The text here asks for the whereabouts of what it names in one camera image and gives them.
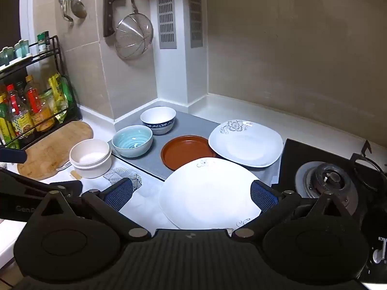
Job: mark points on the grey mat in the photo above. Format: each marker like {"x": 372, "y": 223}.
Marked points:
{"x": 156, "y": 149}

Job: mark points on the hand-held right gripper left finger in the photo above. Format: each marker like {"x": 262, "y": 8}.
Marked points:
{"x": 119, "y": 195}

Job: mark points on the red label oil bottle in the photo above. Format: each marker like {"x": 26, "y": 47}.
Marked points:
{"x": 35, "y": 105}

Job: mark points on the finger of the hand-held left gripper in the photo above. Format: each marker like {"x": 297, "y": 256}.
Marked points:
{"x": 65, "y": 187}
{"x": 12, "y": 156}

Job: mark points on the red cap sauce bottle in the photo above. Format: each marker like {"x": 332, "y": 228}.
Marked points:
{"x": 17, "y": 114}

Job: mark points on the green cap spice bottle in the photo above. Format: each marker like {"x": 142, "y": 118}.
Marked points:
{"x": 43, "y": 40}

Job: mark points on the metal stove burner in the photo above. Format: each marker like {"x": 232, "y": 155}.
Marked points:
{"x": 329, "y": 181}

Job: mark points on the cream bowl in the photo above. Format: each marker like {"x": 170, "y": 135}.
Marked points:
{"x": 90, "y": 157}

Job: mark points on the large white plate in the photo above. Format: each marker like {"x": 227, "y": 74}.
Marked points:
{"x": 205, "y": 193}

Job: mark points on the wooden cutting board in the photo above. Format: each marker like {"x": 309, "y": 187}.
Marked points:
{"x": 51, "y": 145}

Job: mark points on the yellow seasoning packet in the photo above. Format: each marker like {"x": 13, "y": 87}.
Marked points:
{"x": 56, "y": 93}

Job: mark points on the black gas stove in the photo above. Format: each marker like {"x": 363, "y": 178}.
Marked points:
{"x": 290, "y": 163}

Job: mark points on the white bowl with blue band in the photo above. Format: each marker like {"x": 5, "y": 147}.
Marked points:
{"x": 157, "y": 116}

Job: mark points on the black pan support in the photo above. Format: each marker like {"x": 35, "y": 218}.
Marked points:
{"x": 362, "y": 157}

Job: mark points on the small wooden stick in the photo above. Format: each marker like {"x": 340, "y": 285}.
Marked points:
{"x": 76, "y": 175}

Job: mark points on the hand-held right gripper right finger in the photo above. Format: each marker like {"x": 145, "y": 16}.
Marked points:
{"x": 263, "y": 198}

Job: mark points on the white printed cloth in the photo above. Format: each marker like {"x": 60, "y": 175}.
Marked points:
{"x": 145, "y": 199}

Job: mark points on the white stove knob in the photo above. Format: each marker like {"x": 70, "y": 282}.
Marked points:
{"x": 378, "y": 253}

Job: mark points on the white floral square plate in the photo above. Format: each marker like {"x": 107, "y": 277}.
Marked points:
{"x": 245, "y": 145}

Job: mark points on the teal cap shaker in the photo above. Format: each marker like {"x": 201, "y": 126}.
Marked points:
{"x": 21, "y": 48}
{"x": 6, "y": 56}

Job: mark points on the metal utensil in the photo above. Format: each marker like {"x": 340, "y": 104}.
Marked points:
{"x": 63, "y": 166}

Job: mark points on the yellow label bottle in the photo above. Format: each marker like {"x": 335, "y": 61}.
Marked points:
{"x": 4, "y": 123}

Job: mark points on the teal ribbed bowl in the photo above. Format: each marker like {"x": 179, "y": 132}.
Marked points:
{"x": 133, "y": 140}

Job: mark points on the grey vent grille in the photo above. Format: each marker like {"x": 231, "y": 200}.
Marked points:
{"x": 195, "y": 12}
{"x": 166, "y": 12}

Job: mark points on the brown plate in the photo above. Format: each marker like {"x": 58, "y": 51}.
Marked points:
{"x": 184, "y": 154}

